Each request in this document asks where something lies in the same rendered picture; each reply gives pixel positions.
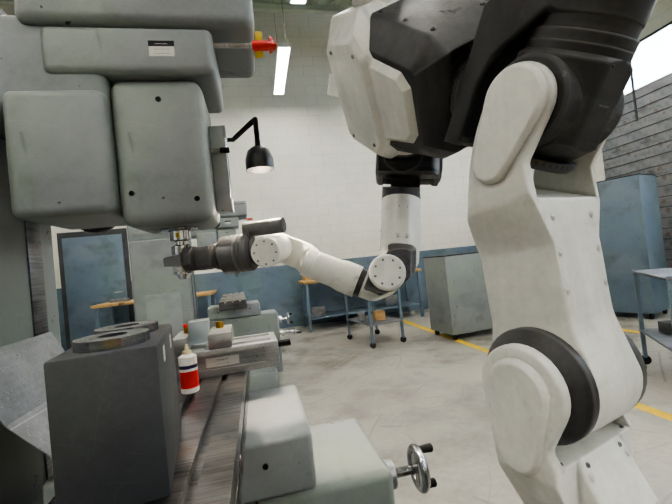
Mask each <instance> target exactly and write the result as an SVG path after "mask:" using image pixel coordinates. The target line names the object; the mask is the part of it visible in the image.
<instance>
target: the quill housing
mask: <svg viewBox="0 0 672 504"><path fill-rule="evenodd" d="M111 102H112V113H113V124H114V134H115V145H116V156H117V167H118V177H119V188H120V199H121V210H122V217H123V220H124V221H125V223H126V224H127V225H129V226H131V227H133V228H136V229H139V230H142V231H145V232H149V233H152V234H158V233H162V232H160V229H162V228H167V227H177V226H197V227H198V228H199V229H198V230H207V229H213V228H215V227H217V225H218V224H219V222H220V214H218V212H217V211H216V202H215V191H214V181H213V171H212V161H211V153H210V140H209V130H208V127H209V126H211V119H210V115H209V112H208V109H207V106H206V102H205V99H204V96H203V93H202V90H201V89H200V87H199V86H198V85H197V84H196V83H194V82H190V81H148V82H118V83H116V84H114V85H113V87H112V89H111Z"/></svg>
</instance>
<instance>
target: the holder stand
mask: <svg viewBox="0 0 672 504"><path fill-rule="evenodd" d="M43 366H44V378H45V389H46V401H47V412H48V423H49V435H50V446H51V458H52V469H53V480H54V492H55V503H56V504H142V503H146V502H149V501H153V500H157V499H160V498H164V497H168V496H169V495H170V494H171V490H172V484H173V478H174V471H175V465H176V458H177V452H178V446H179V439H180V433H181V418H180V407H179V397H178V386H177V376H176V365H175V354H174V344H173V333H172V325H171V324H164V325H158V321H157V320H145V321H136V322H128V323H122V324H116V325H111V326H106V327H102V328H98V329H95V330H94V335H90V336H86V337H82V338H79V339H76V340H73V341H72V348H70V349H68V350H67V351H65V352H63V353H61V354H59V355H58V356H56V357H54V358H52V359H50V360H49V361H47V362H45V363H44V365H43Z"/></svg>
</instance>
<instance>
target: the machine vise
mask: <svg viewBox="0 0 672 504"><path fill-rule="evenodd" d="M173 344H174V354H175V365H176V376H177V383H179V382H180V375H179V363H178V357H179V356H181V355H182V351H184V347H185V344H187V345H188V347H189V349H190V350H191V352H192V353H194V354H196V356H197V365H198V376H199V379H203V378H209V377H215V376H221V375H227V374H233V373H239V372H245V371H251V370H257V369H263V368H269V367H275V366H279V365H280V357H279V347H278V340H277V338H276V336H275V334H274V332H267V333H260V334H253V335H246V336H239V337H233V345H232V347H227V348H220V349H213V350H209V348H208V343H201V344H195V345H189V337H188V333H184V331H180V332H179V333H178V334H177V335H176V336H175V337H174V338H173Z"/></svg>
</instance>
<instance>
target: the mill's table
mask: <svg viewBox="0 0 672 504"><path fill-rule="evenodd" d="M249 385H250V371H245V372H239V373H233V374H227V375H221V376H215V377H209V378H203V379H199V387H200V389H199V391H197V392H195V393H192V394H182V393H181V385H180V382H179V383H177V386H178V397H179V407H180V418H181V433H180V439H179V446H178V452H177V458H176V465H175V471H174V478H173V484H172V490H171V494H170V495H169V496H168V497H164V498H160V499H157V500H153V501H149V502H146V503H142V504H241V497H242V483H243V469H244V455H245V441H246V427H247V413H248V399H249Z"/></svg>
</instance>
